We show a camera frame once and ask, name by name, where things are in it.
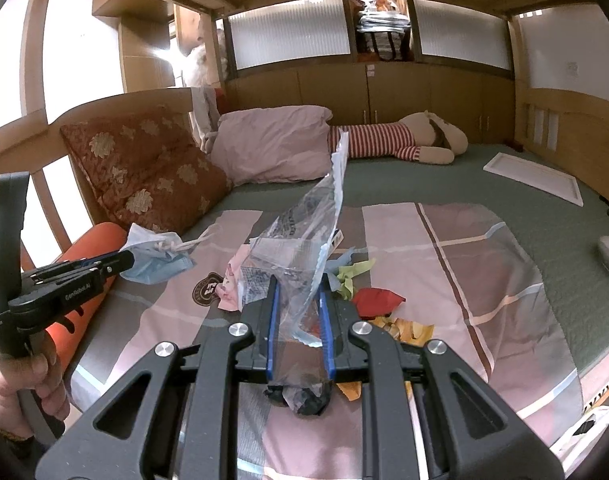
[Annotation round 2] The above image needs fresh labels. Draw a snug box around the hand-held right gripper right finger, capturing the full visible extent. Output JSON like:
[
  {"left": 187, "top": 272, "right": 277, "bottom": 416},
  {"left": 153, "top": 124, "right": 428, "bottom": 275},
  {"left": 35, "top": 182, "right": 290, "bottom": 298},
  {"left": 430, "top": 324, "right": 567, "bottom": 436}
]
[{"left": 318, "top": 277, "right": 567, "bottom": 480}]

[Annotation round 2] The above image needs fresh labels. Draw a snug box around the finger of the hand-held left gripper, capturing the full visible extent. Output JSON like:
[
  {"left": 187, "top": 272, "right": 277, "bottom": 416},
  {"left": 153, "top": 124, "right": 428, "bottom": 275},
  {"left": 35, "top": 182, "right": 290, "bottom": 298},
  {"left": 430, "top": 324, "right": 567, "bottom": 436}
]
[{"left": 74, "top": 250, "right": 135, "bottom": 278}]

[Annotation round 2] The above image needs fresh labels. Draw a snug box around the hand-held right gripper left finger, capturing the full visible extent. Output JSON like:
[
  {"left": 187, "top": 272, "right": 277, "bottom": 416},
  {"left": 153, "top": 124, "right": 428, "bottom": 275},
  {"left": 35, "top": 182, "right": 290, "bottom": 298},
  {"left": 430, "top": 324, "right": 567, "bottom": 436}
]
[{"left": 34, "top": 275, "right": 285, "bottom": 480}]

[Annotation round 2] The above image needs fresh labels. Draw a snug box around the blue face mask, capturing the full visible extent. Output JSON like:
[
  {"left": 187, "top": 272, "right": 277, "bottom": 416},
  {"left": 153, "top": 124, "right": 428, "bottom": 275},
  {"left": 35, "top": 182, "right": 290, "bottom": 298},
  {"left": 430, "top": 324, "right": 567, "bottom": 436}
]
[{"left": 119, "top": 224, "right": 220, "bottom": 283}]

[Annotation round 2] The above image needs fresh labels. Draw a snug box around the clear plastic bag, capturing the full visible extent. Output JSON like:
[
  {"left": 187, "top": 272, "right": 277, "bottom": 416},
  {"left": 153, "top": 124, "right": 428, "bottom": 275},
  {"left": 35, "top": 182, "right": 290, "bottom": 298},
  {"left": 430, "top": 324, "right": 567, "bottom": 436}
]
[{"left": 237, "top": 130, "right": 350, "bottom": 418}]

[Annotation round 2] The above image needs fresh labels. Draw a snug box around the person's left hand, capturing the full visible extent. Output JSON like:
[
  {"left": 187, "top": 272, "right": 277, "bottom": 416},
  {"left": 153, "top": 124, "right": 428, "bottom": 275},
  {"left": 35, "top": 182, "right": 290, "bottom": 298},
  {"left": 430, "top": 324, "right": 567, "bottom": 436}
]
[{"left": 0, "top": 345, "right": 70, "bottom": 441}]

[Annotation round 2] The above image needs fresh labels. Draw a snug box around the blue paper scrap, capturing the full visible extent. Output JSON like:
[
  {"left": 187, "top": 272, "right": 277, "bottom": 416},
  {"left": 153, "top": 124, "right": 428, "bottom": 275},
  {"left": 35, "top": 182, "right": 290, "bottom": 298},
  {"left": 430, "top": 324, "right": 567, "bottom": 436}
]
[{"left": 329, "top": 275, "right": 356, "bottom": 302}]

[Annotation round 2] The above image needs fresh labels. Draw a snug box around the pink paper scrap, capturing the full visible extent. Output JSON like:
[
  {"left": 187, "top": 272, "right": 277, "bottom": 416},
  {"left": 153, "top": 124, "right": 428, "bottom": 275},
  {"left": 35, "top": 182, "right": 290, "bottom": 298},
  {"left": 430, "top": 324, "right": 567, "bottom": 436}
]
[{"left": 219, "top": 245, "right": 270, "bottom": 313}]

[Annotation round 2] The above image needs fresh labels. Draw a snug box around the red packet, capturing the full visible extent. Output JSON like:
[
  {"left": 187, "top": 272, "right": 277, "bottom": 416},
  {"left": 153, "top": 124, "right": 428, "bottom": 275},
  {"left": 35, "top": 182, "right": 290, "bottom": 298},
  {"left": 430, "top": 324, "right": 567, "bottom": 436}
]
[{"left": 353, "top": 287, "right": 407, "bottom": 320}]

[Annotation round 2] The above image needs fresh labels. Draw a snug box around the orange bolster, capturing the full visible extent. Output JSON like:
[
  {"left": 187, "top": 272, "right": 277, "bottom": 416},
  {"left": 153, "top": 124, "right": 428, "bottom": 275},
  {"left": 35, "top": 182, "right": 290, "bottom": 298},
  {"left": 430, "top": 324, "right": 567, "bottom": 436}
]
[{"left": 44, "top": 222, "right": 130, "bottom": 371}]

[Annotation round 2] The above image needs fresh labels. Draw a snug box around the orange paper scrap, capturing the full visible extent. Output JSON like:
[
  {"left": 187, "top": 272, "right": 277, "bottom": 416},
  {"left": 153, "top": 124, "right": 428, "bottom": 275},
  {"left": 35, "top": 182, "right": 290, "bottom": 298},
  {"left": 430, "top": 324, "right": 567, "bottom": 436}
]
[{"left": 337, "top": 380, "right": 365, "bottom": 403}]

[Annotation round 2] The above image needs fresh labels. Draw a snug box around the green paper scrap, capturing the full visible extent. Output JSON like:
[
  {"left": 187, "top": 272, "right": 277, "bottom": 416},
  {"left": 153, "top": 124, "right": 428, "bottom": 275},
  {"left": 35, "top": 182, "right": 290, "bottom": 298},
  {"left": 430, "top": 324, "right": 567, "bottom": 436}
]
[{"left": 329, "top": 259, "right": 377, "bottom": 293}]

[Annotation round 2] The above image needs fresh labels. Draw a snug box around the yellow wrapper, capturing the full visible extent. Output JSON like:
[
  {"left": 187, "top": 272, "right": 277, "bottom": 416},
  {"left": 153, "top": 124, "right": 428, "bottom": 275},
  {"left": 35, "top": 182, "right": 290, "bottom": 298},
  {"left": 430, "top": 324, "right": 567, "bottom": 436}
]
[{"left": 371, "top": 316, "right": 435, "bottom": 346}]

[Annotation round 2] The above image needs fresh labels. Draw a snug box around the brown floral pillow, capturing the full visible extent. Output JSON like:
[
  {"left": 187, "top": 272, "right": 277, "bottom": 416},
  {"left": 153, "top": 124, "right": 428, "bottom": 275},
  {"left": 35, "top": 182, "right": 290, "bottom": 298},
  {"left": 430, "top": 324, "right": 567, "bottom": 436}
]
[{"left": 59, "top": 105, "right": 232, "bottom": 236}]

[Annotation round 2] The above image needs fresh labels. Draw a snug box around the pink plaid blanket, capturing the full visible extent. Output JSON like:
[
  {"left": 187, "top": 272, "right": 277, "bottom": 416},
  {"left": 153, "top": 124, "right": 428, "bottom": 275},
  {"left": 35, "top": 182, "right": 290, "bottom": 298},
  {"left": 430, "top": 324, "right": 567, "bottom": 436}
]
[{"left": 67, "top": 202, "right": 585, "bottom": 480}]

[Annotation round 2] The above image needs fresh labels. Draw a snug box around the white hanging cloth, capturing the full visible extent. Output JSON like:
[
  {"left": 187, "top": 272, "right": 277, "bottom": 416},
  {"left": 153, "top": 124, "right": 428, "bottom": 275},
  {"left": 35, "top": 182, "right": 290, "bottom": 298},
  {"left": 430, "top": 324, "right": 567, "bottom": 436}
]
[{"left": 190, "top": 85, "right": 220, "bottom": 153}]

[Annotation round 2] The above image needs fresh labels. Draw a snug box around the pink pillow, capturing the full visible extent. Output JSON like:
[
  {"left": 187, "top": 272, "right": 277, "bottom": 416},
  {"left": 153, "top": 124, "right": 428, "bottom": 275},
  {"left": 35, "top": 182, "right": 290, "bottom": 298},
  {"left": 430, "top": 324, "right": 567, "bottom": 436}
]
[{"left": 209, "top": 105, "right": 335, "bottom": 186}]

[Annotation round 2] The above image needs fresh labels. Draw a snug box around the striped plush toy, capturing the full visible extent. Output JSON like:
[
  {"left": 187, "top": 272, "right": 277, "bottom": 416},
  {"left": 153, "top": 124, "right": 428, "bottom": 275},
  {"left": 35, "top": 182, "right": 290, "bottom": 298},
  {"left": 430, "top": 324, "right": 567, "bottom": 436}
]
[{"left": 327, "top": 110, "right": 469, "bottom": 166}]

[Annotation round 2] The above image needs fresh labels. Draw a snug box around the white fluffy toy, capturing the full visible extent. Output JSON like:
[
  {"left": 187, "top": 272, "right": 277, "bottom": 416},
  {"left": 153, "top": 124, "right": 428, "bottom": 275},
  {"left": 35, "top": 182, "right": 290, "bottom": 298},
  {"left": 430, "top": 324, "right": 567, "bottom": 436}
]
[{"left": 184, "top": 42, "right": 210, "bottom": 86}]

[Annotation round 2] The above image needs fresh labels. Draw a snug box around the green mattress cover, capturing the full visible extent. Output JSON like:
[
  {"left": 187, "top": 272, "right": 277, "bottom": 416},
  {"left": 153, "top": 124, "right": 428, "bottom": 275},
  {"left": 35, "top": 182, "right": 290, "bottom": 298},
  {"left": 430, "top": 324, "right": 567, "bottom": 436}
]
[{"left": 184, "top": 142, "right": 609, "bottom": 391}]

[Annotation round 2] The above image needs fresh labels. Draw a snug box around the white plastic bag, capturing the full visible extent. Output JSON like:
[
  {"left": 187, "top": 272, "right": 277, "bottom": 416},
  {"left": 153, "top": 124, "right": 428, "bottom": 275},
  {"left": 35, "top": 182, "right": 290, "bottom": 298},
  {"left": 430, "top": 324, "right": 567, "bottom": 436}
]
[{"left": 551, "top": 405, "right": 609, "bottom": 466}]

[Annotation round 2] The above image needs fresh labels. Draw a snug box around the striped tote bag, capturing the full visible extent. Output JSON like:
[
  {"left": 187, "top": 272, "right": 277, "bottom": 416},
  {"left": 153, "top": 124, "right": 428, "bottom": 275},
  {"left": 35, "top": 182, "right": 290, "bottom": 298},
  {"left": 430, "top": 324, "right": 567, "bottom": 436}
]
[{"left": 357, "top": 27, "right": 412, "bottom": 63}]

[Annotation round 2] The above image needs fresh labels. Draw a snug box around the wooden footboard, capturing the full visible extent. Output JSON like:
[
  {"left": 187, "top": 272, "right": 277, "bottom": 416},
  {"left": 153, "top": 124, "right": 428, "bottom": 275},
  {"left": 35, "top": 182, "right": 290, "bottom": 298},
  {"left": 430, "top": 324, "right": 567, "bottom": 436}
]
[{"left": 514, "top": 87, "right": 609, "bottom": 206}]

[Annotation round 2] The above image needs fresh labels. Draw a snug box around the white flat frame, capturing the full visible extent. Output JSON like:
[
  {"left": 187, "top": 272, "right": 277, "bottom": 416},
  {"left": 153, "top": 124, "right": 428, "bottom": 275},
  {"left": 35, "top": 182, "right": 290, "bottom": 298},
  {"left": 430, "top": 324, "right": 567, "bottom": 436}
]
[{"left": 483, "top": 152, "right": 585, "bottom": 207}]

